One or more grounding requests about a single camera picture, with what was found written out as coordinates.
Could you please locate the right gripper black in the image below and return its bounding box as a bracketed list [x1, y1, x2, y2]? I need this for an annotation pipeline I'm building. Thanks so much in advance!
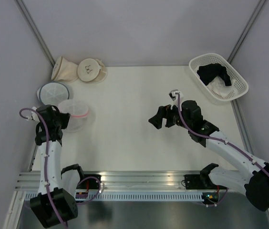
[148, 100, 191, 130]

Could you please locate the pink-trimmed mesh laundry bag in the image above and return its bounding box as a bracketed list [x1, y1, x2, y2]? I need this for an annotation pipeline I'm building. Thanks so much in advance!
[58, 99, 96, 133]

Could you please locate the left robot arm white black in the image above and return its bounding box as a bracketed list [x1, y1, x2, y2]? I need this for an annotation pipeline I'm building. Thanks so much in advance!
[30, 105, 86, 229]

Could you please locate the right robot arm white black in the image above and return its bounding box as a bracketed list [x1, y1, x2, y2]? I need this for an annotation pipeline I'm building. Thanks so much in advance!
[148, 100, 269, 211]

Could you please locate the grey-trimmed mesh laundry bag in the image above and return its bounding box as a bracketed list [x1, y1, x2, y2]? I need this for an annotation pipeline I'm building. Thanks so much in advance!
[36, 82, 70, 106]

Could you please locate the beige laundry bag left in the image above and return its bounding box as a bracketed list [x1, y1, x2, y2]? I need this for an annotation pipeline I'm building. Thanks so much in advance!
[51, 56, 78, 83]

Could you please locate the beige laundry bag bra logo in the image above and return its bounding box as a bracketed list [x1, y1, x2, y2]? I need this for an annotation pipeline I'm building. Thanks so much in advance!
[77, 58, 108, 84]

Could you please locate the black garment in basket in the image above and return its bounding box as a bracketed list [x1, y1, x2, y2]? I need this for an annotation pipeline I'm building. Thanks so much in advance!
[197, 63, 232, 86]

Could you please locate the white garment in basket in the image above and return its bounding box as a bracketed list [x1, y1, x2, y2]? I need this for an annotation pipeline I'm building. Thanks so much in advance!
[207, 76, 238, 99]

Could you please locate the white perforated plastic basket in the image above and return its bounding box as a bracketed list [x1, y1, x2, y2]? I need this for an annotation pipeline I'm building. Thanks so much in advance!
[188, 53, 248, 105]

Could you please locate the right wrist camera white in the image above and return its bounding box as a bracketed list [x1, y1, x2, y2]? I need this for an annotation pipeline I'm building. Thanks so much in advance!
[169, 89, 184, 110]

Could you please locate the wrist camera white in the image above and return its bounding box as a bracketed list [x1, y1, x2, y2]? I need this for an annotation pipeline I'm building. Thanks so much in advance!
[26, 106, 40, 122]
[169, 89, 184, 110]

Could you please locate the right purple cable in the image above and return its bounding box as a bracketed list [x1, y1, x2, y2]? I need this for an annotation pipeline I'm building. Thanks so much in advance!
[176, 93, 269, 213]

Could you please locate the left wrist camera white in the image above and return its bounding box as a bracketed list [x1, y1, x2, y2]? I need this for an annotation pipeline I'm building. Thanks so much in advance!
[26, 106, 40, 122]

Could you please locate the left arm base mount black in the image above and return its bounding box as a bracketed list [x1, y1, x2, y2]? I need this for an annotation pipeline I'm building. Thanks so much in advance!
[76, 174, 101, 191]

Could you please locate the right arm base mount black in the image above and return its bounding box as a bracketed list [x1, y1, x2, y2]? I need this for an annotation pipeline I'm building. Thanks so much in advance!
[181, 174, 227, 190]

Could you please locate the aluminium mounting rail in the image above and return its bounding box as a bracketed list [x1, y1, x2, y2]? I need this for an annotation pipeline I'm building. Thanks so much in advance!
[15, 170, 269, 191]

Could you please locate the white slotted cable duct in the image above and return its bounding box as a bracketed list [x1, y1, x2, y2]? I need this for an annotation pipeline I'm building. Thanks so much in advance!
[24, 192, 204, 202]

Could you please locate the left aluminium frame post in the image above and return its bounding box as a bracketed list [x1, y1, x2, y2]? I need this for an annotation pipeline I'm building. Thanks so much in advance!
[14, 0, 55, 67]

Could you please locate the aluminium frame post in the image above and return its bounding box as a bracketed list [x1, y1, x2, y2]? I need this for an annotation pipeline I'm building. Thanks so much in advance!
[14, 0, 55, 67]
[227, 0, 268, 63]

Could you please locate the right aluminium frame post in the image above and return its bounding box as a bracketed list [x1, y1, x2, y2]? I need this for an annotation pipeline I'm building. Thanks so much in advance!
[227, 0, 268, 63]

